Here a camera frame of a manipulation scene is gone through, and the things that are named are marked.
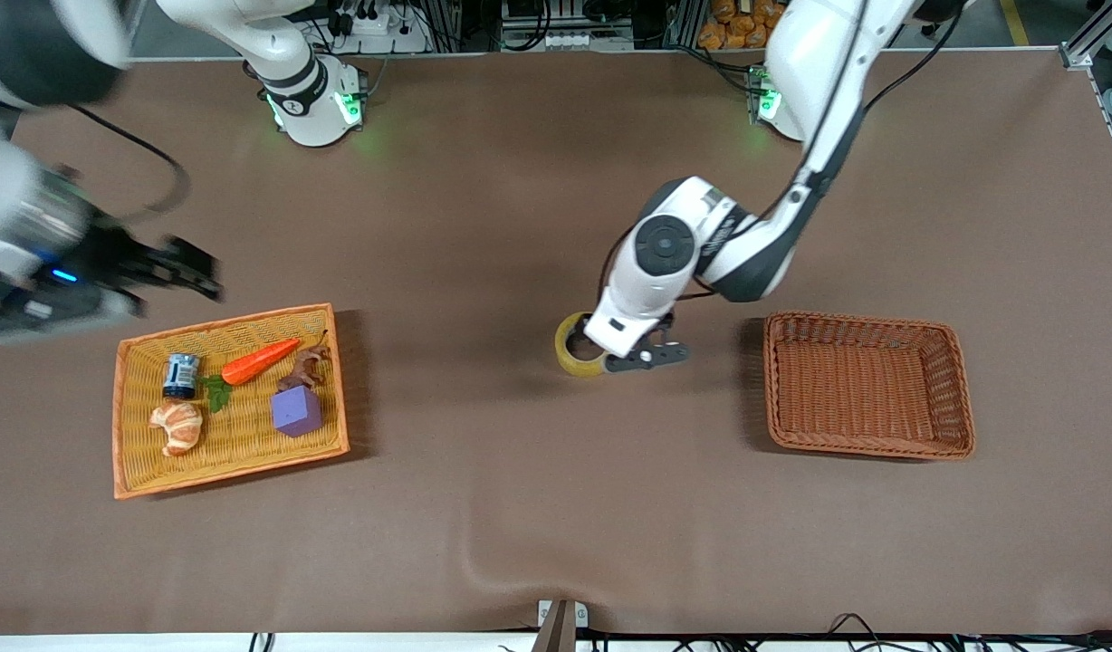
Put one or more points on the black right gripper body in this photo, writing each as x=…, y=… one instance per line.
x=114, y=256

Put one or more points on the clear yellowish tape roll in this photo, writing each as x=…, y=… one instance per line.
x=563, y=350

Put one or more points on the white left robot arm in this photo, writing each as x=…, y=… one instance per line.
x=819, y=72

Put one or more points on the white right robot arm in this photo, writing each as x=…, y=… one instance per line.
x=302, y=100

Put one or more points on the small blue labelled can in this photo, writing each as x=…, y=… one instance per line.
x=181, y=376

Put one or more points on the orange toy carrot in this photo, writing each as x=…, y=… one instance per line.
x=257, y=360

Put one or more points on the brown toy lion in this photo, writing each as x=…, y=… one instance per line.
x=302, y=367

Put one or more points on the toy croissant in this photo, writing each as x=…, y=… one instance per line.
x=180, y=426

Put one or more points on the purple foam cube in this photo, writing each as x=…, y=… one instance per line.
x=296, y=412

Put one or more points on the yellow wicker tray orange rim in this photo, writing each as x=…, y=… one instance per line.
x=239, y=444

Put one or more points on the brown table cover sheet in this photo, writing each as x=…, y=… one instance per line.
x=556, y=507

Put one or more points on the brown wicker basket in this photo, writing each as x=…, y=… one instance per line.
x=864, y=389

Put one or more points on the white power strip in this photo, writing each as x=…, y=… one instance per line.
x=384, y=41

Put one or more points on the small white socket strip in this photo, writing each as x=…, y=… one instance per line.
x=565, y=42

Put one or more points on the pile of orange bread toys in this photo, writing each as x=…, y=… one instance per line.
x=733, y=23

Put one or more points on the black equipment box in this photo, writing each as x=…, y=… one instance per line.
x=538, y=18

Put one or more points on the metal clamp bracket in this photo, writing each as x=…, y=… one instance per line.
x=560, y=625

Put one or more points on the aluminium frame profile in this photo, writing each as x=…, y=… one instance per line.
x=1095, y=36

